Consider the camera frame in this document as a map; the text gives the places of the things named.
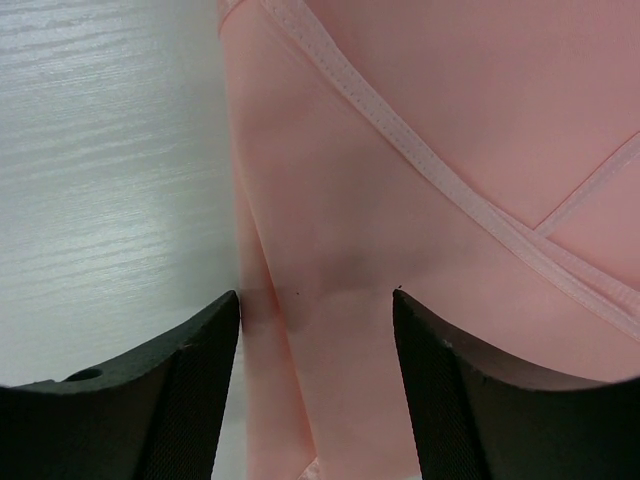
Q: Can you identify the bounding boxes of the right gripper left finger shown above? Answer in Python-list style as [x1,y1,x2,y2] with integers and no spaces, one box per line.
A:
[1,291,240,480]

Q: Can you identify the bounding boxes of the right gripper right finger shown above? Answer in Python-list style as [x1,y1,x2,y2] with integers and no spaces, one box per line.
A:
[393,290,639,479]

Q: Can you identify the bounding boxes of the pink cloth napkin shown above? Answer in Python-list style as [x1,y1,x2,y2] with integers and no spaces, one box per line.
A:
[218,1,639,479]

